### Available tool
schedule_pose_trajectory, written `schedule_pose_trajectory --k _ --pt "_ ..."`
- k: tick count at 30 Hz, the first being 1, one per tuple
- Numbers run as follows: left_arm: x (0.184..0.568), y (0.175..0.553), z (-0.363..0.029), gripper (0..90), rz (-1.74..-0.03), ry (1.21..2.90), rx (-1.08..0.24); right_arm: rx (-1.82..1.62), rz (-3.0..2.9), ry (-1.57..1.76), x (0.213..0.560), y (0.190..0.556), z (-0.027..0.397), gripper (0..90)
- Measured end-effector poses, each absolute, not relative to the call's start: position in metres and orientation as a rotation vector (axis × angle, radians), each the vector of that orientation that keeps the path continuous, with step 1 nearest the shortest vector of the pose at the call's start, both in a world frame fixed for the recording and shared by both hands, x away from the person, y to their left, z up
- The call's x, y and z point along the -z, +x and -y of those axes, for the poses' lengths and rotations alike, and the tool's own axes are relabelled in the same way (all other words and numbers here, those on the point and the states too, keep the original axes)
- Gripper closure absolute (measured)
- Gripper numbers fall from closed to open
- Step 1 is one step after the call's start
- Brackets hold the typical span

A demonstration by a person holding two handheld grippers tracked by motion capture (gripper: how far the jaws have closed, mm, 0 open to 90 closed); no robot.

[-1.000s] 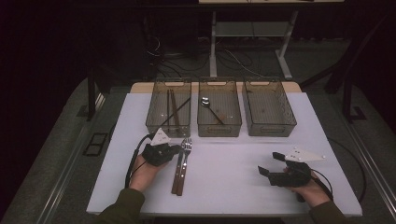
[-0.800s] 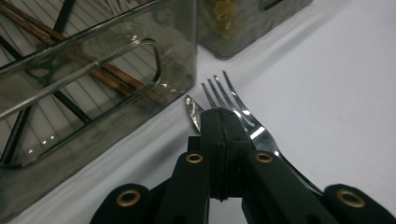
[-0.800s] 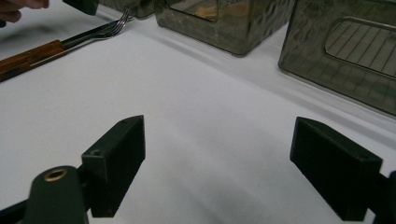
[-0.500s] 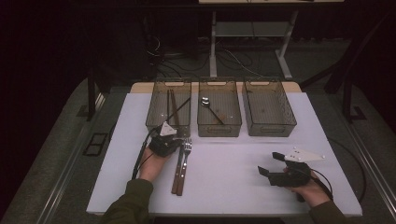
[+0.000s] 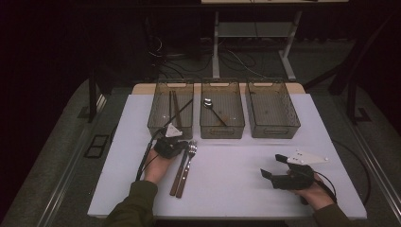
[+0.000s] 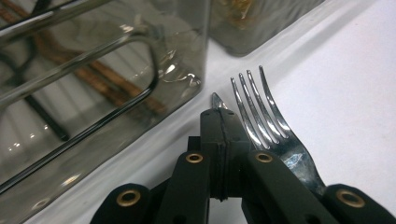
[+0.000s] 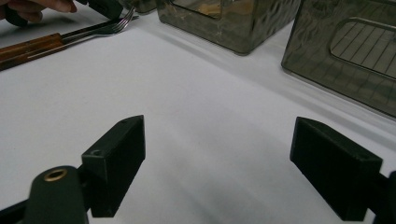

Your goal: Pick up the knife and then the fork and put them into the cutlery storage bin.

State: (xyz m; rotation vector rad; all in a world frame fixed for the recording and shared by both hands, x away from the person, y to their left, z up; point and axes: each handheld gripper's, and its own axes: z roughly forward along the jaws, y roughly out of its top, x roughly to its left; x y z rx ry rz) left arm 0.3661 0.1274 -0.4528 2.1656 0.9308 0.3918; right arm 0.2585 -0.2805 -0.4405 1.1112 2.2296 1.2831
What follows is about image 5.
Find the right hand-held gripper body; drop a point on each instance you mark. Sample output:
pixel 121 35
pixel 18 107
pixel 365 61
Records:
pixel 294 179

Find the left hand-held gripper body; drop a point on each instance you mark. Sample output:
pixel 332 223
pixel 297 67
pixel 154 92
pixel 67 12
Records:
pixel 168 146

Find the smoky clear plastic bin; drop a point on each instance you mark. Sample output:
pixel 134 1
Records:
pixel 186 113
pixel 233 107
pixel 271 110

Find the all-metal spoon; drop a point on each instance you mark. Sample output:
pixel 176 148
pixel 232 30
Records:
pixel 207 102

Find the person's left hand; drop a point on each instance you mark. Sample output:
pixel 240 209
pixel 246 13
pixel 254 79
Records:
pixel 157 167

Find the person's right hand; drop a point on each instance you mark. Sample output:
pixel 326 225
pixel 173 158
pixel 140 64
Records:
pixel 313 195

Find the black metal stand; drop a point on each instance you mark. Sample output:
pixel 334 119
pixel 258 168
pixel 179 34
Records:
pixel 92 101
pixel 351 101

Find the aluminium floor rail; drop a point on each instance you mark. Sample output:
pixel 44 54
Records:
pixel 378 176
pixel 67 176

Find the white metal desk frame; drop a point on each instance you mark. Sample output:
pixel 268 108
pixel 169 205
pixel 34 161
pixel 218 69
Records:
pixel 216 47

